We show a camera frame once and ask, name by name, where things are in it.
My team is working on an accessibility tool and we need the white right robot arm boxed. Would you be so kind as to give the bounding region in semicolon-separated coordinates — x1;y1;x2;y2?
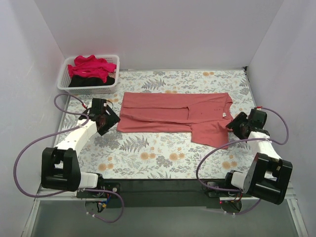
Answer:
225;107;293;205

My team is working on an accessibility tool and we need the magenta t-shirt in basket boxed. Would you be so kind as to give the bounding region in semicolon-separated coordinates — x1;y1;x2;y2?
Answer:
67;55;117;82

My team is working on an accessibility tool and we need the aluminium frame rail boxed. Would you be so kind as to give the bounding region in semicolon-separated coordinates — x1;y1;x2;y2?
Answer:
38;179;296;201

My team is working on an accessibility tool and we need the white plastic laundry basket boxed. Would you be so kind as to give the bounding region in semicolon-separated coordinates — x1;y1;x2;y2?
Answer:
57;55;120;94

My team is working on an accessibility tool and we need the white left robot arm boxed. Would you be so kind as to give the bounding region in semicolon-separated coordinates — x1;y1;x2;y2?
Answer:
41;98;120;192

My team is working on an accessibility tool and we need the black t-shirt in basket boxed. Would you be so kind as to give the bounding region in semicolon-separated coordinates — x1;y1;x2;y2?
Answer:
69;76;115;87

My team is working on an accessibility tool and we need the floral patterned table mat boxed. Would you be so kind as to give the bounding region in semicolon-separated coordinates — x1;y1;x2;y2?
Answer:
78;70;255;179

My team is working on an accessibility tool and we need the salmon pink t-shirt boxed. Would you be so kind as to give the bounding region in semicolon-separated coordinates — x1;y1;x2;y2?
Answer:
117;92;233;149

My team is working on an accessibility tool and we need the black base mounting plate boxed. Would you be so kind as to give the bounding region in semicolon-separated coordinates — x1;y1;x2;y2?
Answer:
76;178;253;210

